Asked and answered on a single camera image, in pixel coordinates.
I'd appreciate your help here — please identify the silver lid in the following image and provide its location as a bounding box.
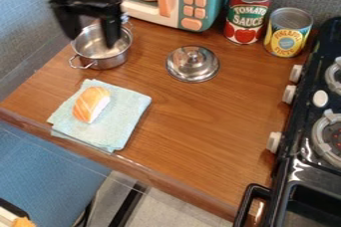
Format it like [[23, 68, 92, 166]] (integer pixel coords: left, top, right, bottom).
[[165, 45, 221, 84]]

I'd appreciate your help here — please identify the silver pot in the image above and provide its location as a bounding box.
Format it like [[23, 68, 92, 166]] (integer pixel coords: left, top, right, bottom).
[[66, 20, 135, 71]]

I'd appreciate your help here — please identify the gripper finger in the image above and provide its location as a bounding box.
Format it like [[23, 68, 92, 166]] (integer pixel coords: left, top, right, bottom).
[[100, 9, 126, 49], [57, 11, 85, 41]]

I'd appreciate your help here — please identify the light blue cloth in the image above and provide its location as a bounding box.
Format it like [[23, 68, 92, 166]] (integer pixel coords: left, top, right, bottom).
[[45, 78, 154, 154]]

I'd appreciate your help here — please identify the orange toy salmon sushi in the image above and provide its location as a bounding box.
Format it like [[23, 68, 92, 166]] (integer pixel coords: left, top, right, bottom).
[[70, 86, 113, 124]]

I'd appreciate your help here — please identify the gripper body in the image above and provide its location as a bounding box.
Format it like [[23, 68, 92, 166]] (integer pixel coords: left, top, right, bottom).
[[44, 0, 125, 19]]

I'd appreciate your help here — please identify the yellow pineapple can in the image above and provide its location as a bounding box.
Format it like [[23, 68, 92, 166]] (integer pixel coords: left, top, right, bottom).
[[262, 7, 315, 59]]

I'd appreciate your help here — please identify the toy stove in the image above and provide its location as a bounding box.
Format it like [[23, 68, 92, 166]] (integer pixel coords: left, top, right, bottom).
[[231, 16, 341, 227]]

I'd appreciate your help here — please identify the red tomato can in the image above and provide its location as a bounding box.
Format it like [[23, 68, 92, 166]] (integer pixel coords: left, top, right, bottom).
[[222, 0, 275, 46]]

